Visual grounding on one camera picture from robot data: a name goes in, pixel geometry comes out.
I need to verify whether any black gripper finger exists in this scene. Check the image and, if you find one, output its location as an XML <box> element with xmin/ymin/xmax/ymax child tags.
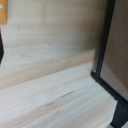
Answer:
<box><xmin>0</xmin><ymin>29</ymin><xmax>5</xmax><ymax>67</ymax></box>

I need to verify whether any dark brown drawer cabinet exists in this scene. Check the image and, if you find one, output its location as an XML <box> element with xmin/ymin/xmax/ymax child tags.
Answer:
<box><xmin>90</xmin><ymin>0</ymin><xmax>128</xmax><ymax>128</ymax></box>

